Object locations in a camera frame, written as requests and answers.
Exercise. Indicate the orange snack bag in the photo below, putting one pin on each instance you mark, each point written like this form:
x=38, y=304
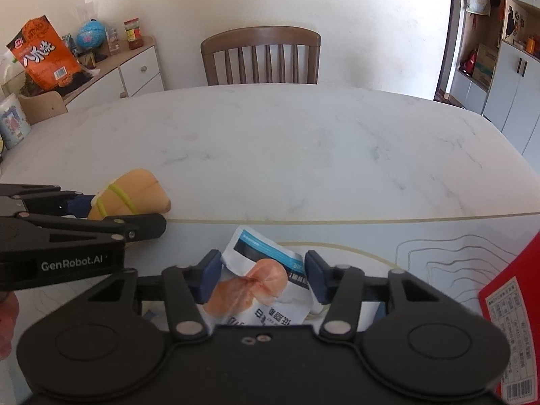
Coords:
x=42, y=59

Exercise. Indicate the white side cabinet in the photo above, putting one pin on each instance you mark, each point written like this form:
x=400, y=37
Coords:
x=139, y=71

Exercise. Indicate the light wooden holder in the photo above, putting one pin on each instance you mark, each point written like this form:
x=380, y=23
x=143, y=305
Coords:
x=42, y=107

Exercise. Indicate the printed white canister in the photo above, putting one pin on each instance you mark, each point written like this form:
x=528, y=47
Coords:
x=12, y=122

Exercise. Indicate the dark brown door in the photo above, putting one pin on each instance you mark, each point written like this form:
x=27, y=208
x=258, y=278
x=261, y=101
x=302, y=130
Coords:
x=449, y=29

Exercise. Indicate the black cartoon figure sticker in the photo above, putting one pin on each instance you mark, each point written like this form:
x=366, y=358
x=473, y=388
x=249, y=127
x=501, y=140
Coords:
x=511, y=23

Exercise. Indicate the grey wooden wall cabinet unit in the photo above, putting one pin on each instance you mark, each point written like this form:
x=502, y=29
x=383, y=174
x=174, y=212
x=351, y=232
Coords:
x=514, y=93

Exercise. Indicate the brown cardboard carton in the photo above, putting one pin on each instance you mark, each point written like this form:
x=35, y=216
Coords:
x=485, y=67

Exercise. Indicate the red cardboard box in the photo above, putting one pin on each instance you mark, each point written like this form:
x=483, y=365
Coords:
x=514, y=303

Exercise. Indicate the person's left hand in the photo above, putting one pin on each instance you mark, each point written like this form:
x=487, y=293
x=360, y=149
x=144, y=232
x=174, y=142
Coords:
x=7, y=320

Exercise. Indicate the white marble desktop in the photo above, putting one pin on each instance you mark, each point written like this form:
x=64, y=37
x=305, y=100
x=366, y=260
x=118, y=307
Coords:
x=295, y=156

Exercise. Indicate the red-lidded jar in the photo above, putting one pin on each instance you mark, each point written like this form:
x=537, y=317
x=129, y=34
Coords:
x=133, y=36

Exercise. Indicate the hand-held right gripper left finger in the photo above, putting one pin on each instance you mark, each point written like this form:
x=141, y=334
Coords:
x=209, y=277

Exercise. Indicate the white chicken snack packet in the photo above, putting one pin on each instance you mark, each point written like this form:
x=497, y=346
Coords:
x=261, y=278

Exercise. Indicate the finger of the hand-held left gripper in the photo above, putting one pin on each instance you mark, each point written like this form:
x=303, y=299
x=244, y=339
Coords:
x=143, y=227
x=80, y=206

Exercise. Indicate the blue globe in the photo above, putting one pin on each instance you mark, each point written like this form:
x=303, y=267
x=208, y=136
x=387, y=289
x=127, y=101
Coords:
x=90, y=33

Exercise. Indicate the red bag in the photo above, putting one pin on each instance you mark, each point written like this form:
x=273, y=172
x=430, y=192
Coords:
x=468, y=64

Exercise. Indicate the small orange bottle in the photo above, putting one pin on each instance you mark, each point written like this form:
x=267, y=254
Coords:
x=530, y=44

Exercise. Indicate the brown wooden slatted chair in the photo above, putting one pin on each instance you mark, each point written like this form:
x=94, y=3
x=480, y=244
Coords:
x=259, y=36

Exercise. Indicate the orange capybara plush toy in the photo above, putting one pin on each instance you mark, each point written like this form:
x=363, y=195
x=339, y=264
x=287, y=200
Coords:
x=139, y=194

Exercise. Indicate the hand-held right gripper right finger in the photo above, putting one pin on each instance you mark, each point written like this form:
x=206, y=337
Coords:
x=314, y=275

